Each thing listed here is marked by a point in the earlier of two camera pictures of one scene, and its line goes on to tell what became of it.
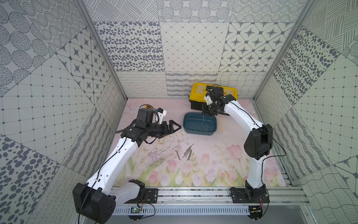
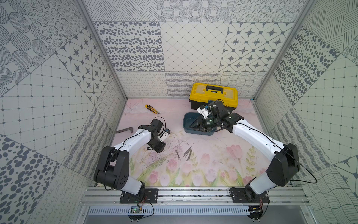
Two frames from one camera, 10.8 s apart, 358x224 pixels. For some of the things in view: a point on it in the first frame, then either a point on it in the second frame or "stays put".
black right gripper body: x=209 y=109 → x=209 y=123
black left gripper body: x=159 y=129 → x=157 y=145
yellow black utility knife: x=149 y=107 stays put
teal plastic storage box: x=197 y=123 stays put
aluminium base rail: x=213 y=195 stays put
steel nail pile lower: x=189 y=155 stays put
